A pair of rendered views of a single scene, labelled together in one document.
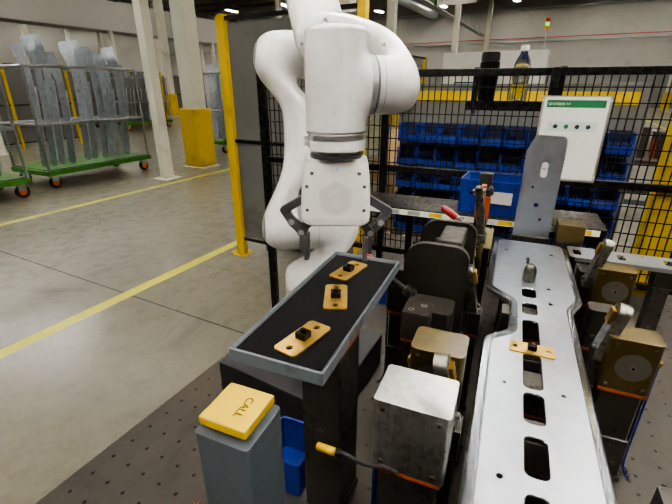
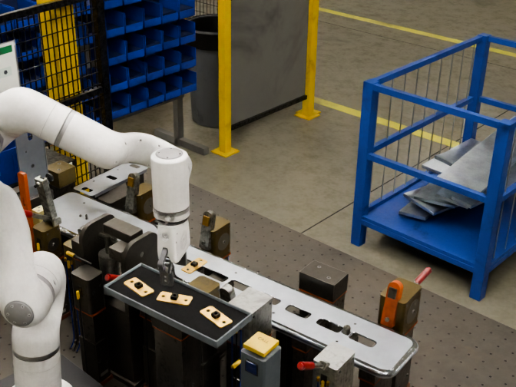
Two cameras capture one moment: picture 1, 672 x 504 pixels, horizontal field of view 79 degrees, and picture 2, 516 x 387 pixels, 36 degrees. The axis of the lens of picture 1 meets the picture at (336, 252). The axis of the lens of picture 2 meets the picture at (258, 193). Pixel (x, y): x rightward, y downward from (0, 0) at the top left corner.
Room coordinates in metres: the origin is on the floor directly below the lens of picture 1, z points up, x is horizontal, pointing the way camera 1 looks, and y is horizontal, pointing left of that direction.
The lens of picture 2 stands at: (0.03, 1.54, 2.32)
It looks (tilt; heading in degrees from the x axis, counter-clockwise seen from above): 28 degrees down; 283
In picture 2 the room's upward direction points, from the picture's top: 1 degrees clockwise
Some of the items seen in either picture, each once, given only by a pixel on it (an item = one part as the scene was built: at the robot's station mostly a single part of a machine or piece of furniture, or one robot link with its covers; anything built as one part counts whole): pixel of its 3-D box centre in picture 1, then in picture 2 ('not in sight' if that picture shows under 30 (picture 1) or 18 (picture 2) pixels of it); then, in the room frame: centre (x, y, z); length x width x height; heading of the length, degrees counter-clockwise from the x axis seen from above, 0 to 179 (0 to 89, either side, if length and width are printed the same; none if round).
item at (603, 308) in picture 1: (597, 359); not in sight; (0.85, -0.66, 0.84); 0.10 x 0.05 x 0.29; 67
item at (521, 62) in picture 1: (521, 73); not in sight; (1.74, -0.73, 1.53); 0.07 x 0.07 x 0.20
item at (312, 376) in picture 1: (330, 301); (176, 302); (0.59, 0.01, 1.16); 0.37 x 0.14 x 0.02; 157
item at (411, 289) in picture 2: not in sight; (397, 340); (0.05, -0.35, 0.88); 0.14 x 0.09 x 0.36; 67
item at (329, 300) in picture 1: (335, 294); (174, 297); (0.60, 0.00, 1.17); 0.08 x 0.04 x 0.01; 178
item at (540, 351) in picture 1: (532, 347); (194, 264); (0.67, -0.39, 1.01); 0.08 x 0.04 x 0.01; 67
